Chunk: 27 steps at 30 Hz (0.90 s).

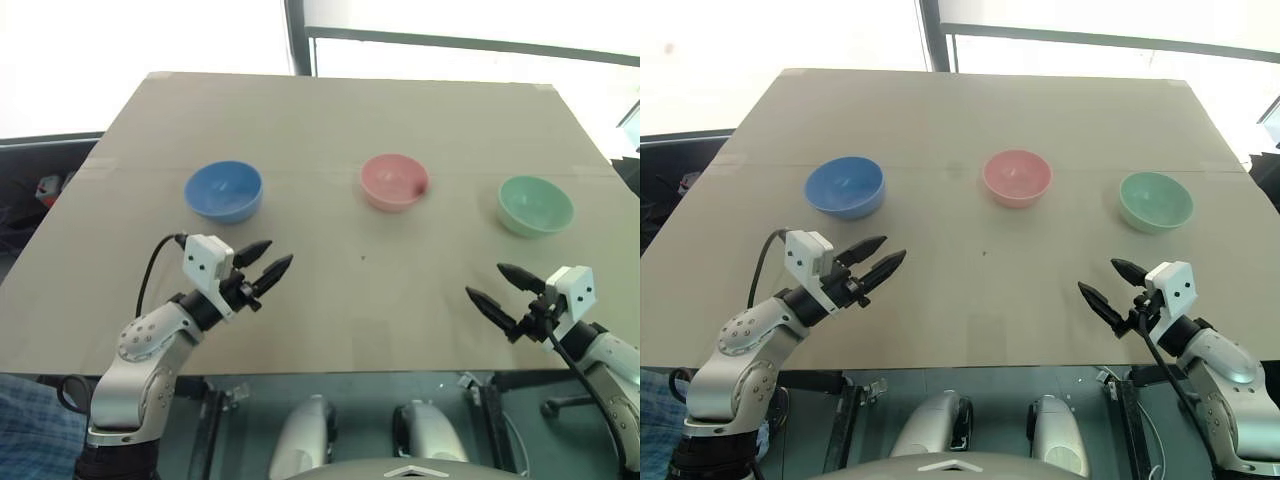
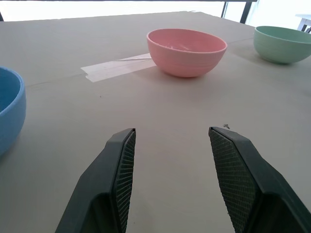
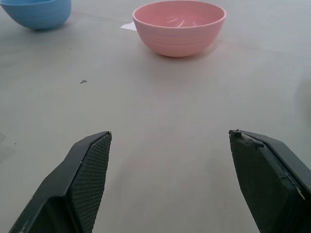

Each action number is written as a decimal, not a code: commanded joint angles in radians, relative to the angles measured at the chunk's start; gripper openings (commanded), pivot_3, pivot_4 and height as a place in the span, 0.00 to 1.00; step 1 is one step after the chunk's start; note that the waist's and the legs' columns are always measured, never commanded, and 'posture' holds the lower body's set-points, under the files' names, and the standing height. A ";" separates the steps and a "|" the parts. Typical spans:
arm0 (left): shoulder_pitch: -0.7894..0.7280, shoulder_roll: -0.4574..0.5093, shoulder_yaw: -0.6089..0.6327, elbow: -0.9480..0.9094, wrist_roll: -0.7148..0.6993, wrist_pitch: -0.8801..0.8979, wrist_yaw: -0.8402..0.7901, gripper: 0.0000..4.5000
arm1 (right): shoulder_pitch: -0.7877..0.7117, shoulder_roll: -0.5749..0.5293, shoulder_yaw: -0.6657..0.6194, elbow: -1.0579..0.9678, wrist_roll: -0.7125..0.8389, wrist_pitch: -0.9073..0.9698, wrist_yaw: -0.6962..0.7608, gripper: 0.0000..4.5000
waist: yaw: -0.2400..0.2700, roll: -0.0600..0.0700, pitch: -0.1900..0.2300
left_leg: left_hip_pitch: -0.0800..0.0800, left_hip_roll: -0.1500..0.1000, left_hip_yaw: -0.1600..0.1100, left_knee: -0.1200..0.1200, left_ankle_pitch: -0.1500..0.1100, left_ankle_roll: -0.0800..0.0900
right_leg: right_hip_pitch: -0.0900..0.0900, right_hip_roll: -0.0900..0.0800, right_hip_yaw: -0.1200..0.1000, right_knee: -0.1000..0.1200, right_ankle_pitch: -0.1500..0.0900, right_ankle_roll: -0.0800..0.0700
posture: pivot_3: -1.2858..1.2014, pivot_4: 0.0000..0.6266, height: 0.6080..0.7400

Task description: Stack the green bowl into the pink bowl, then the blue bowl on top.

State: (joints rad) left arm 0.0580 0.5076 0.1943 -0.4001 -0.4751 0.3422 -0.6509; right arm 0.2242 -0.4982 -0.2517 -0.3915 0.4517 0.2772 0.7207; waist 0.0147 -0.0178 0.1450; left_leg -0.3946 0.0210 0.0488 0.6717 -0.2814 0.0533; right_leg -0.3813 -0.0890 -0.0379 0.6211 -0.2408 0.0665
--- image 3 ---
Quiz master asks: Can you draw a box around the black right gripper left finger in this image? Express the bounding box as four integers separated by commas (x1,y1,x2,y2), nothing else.
8,131,113,233

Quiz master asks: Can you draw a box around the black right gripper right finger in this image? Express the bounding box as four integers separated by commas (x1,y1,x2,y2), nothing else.
228,129,311,233

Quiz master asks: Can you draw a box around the white paper label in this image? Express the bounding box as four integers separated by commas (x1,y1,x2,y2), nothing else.
120,21,137,32

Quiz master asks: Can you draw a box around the blue plastic bowl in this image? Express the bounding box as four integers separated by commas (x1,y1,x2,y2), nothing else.
0,0,72,31

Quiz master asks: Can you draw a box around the pink plastic bowl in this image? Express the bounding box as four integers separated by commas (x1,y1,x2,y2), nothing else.
132,0,226,58

